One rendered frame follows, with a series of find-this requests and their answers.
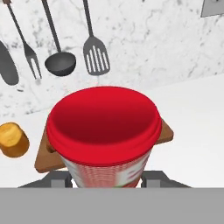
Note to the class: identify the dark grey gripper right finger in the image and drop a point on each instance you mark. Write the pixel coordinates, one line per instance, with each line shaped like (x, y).
(156, 178)

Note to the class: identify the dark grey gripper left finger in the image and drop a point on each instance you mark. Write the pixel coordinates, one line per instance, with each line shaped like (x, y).
(57, 178)

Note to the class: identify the red-lidded jam jar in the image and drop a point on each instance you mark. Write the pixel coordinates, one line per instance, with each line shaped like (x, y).
(104, 128)

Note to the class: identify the wooden cutting board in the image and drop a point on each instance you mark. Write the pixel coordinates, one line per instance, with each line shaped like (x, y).
(48, 160)

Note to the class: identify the golden brown muffin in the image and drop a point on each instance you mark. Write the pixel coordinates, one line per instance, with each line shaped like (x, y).
(12, 140)

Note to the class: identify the dark grey hanging ladle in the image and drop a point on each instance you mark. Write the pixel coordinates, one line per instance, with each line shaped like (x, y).
(59, 62)

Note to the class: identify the dark grey hanging spoon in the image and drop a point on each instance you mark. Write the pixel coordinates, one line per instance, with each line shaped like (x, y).
(7, 68)

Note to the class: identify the dark grey slotted spatula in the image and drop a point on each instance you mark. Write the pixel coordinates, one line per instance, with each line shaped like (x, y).
(96, 57)

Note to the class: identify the dark grey hanging fork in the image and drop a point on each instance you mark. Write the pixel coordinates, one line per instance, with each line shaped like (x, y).
(27, 49)

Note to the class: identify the grey wall outlet plate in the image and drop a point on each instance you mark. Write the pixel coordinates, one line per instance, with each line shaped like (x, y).
(213, 7)

